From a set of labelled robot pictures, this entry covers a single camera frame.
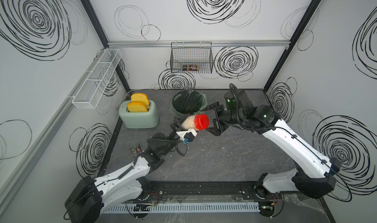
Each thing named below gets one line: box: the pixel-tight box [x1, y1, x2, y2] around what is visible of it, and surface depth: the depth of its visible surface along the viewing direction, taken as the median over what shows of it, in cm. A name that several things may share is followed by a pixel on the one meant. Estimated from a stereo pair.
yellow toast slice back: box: [130, 92, 150, 107], surface depth 90 cm
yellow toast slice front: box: [127, 101, 148, 113], surface depth 87 cm
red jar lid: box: [193, 113, 210, 131], surface depth 61 cm
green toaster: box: [118, 100, 160, 129], surface depth 91 cm
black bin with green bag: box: [168, 89, 208, 119], surface depth 90 cm
